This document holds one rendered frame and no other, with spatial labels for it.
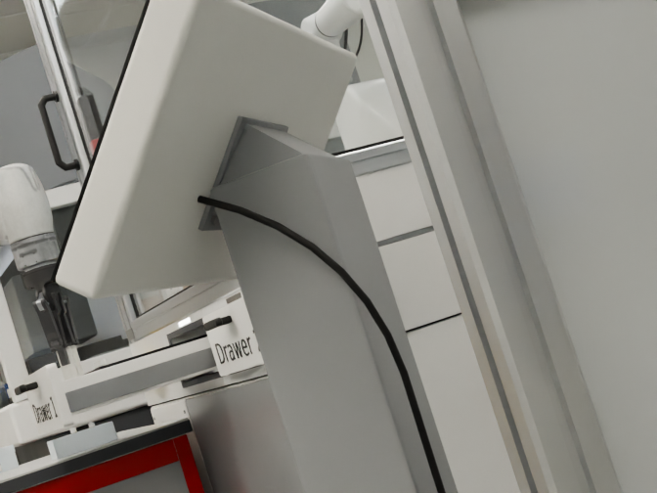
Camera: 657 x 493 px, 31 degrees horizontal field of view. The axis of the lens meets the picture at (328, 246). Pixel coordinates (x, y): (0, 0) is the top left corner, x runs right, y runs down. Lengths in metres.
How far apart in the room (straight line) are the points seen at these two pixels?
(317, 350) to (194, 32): 0.36
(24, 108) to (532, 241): 2.59
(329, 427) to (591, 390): 0.62
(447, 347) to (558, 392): 1.23
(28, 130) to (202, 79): 1.99
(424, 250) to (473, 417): 0.27
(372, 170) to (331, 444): 0.70
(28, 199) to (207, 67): 1.27
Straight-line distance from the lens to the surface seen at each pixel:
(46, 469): 2.31
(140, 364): 2.12
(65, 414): 2.07
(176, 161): 1.17
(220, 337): 2.05
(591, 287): 0.67
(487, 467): 1.88
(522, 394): 0.62
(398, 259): 1.84
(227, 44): 1.19
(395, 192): 1.87
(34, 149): 3.13
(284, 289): 1.25
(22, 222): 2.39
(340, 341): 1.23
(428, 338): 1.85
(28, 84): 3.17
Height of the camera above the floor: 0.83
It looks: 4 degrees up
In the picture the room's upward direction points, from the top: 18 degrees counter-clockwise
